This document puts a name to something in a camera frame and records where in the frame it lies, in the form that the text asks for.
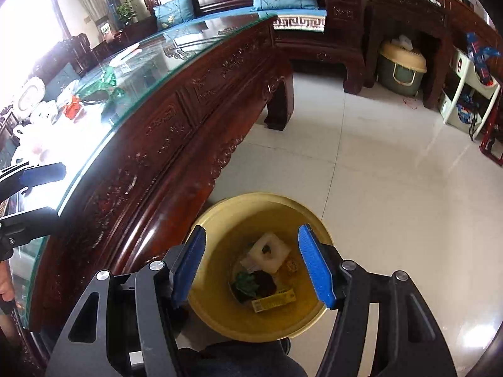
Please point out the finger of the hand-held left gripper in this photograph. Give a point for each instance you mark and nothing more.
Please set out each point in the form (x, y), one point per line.
(43, 174)
(31, 224)

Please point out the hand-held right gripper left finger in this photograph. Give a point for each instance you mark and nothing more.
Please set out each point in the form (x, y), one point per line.
(190, 267)

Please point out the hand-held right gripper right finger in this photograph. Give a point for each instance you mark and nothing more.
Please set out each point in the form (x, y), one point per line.
(316, 267)

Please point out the yellow cellophane wrapper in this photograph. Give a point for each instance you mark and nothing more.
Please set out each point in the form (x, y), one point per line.
(291, 265)

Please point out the black foam pad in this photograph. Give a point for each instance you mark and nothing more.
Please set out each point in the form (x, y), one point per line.
(268, 282)

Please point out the yellow cardboard box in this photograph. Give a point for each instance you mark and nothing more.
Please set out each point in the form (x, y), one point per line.
(275, 300)

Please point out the yellow plastic bucket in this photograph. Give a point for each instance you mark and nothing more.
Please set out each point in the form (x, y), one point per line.
(220, 220)

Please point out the white foam block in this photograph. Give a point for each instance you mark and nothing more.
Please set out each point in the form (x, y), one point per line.
(261, 258)

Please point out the white paper sheets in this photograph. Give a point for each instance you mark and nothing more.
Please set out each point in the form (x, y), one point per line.
(247, 263)

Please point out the green paper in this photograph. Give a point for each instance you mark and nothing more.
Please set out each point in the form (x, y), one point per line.
(245, 282)

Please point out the person's left hand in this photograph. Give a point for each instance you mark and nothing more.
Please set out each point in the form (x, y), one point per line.
(5, 280)

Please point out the clear plastic bag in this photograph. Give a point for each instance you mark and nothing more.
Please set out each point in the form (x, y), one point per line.
(35, 141)

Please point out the white printed plastic bag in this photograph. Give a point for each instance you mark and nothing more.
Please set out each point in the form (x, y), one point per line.
(45, 113)

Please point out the orange crumpled paper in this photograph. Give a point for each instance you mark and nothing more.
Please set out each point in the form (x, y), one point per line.
(72, 109)

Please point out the white robot toy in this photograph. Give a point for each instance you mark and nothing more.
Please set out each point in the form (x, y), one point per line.
(33, 96)

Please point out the light teal crumpled paper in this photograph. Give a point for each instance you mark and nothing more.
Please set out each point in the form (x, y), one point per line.
(105, 80)

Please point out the carved wooden armchair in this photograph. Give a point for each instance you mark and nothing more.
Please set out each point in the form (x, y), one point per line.
(78, 49)

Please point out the carved wooden coffee table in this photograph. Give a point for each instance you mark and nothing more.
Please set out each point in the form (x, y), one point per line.
(177, 118)

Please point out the wooden corner side table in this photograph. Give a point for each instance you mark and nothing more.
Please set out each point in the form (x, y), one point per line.
(137, 29)

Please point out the black tall speaker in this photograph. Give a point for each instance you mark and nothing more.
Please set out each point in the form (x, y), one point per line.
(112, 8)

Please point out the green potted plant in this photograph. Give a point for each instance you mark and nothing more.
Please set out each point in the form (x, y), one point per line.
(126, 12)

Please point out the beige and green bin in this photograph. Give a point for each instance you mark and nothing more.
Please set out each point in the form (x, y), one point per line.
(401, 68)

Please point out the red wooden stool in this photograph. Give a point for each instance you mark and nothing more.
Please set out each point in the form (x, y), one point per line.
(493, 141)

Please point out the white storage rack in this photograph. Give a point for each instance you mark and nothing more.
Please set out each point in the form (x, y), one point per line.
(465, 86)

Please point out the carved wooden sofa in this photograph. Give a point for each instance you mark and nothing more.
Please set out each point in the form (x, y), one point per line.
(346, 27)

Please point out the blue sofa seat pad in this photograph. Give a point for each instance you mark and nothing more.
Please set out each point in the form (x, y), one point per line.
(235, 13)

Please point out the blue printed bag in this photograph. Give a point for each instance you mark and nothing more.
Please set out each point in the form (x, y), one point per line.
(481, 57)

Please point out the dark wooden console table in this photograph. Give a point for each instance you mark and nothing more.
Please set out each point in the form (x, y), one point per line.
(404, 11)

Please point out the small photo frame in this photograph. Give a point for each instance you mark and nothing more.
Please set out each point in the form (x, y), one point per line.
(105, 27)

